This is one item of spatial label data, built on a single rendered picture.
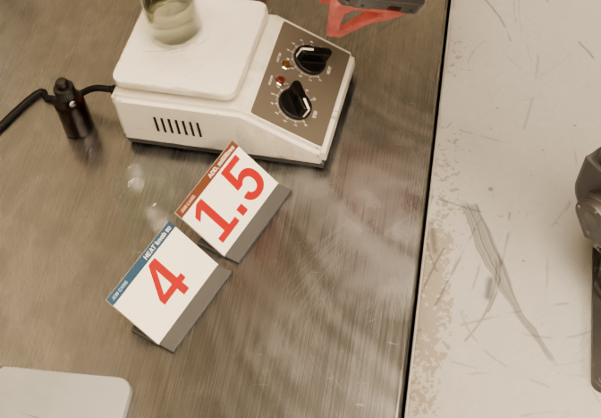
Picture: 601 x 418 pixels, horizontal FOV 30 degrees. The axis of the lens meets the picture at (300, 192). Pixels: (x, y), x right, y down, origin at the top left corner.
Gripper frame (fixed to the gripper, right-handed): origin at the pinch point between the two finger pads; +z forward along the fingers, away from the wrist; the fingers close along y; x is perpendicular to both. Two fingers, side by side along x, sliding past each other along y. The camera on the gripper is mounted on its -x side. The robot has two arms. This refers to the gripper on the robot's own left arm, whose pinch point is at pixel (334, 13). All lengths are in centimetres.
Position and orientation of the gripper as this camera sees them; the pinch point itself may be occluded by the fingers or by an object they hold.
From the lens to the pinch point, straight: 101.0
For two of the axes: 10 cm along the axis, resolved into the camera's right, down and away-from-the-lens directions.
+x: 9.1, 0.2, 4.2
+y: 1.7, 9.0, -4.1
